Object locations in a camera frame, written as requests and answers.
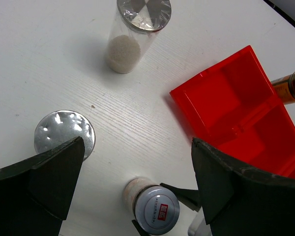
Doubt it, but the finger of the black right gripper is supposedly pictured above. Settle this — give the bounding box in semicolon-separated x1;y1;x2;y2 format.
160;183;202;212
131;220;148;236

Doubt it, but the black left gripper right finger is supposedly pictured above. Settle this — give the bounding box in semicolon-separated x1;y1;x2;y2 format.
191;138;295;236

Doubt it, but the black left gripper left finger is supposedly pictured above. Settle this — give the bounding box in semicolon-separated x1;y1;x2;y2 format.
0;137;85;236

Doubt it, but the white-lidded red spice jar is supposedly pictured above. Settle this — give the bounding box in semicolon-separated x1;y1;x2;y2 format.
122;177;180;236

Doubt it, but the orange-labelled spice bottle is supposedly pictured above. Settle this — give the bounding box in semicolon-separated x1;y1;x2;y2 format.
271;72;295;105

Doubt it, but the silver-lidded clear jar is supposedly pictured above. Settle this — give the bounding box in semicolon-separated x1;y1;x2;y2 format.
34;110;96;160

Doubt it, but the red plastic organizer bin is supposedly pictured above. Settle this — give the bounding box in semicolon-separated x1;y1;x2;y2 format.
170;46;295;179

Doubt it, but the clear jar with white granules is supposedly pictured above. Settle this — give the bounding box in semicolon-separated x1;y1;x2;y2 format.
105;0;172;74

